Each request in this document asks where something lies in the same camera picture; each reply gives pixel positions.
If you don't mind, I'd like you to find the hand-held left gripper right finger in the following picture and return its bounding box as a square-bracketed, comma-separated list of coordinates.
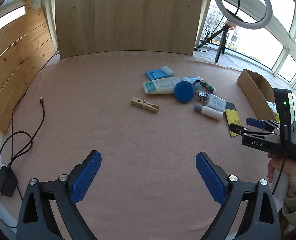
[195, 151, 281, 240]

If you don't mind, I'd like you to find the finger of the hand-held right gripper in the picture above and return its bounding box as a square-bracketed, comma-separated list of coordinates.
[246, 117, 281, 131]
[229, 123, 281, 137]

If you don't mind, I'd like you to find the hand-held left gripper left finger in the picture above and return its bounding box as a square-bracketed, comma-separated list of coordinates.
[16, 150, 102, 240]

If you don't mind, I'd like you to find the yellow and black card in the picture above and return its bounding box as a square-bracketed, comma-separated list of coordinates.
[224, 102, 242, 137]

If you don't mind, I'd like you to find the small white bottle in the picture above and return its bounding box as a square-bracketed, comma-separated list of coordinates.
[194, 103, 224, 120]

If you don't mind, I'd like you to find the white charger plug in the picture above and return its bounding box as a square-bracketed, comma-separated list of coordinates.
[203, 93, 227, 112]

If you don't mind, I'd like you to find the cardboard box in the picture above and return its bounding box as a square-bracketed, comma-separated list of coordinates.
[236, 68, 280, 123]

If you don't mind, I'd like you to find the blue round lid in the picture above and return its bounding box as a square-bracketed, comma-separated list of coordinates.
[174, 81, 194, 103]

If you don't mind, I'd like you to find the white lotion tube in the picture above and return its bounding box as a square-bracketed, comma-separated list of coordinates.
[142, 76, 192, 95]

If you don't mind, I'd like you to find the wooden clothespin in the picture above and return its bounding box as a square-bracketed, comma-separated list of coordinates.
[131, 97, 160, 113]

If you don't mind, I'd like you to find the person's right hand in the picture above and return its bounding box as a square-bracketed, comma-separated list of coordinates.
[268, 154, 296, 199]

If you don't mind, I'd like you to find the black power adapter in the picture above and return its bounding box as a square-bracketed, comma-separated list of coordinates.
[0, 165, 18, 197]

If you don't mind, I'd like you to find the black tripod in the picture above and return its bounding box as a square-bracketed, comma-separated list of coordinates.
[195, 26, 230, 63]

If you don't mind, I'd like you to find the blue phone stand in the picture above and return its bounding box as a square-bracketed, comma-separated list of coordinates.
[145, 66, 170, 80]

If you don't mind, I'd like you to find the wooden plank panel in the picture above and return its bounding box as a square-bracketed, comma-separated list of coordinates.
[0, 6, 57, 134]

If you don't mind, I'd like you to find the light wooden board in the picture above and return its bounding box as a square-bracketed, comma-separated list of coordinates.
[55, 0, 204, 59]

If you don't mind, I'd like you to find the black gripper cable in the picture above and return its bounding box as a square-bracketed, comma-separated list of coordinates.
[272, 159, 286, 195]

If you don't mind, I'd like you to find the black usb cable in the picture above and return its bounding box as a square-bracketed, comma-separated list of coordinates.
[0, 97, 46, 178]

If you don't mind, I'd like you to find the black ring light cable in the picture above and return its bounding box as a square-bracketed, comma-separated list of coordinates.
[203, 15, 226, 46]

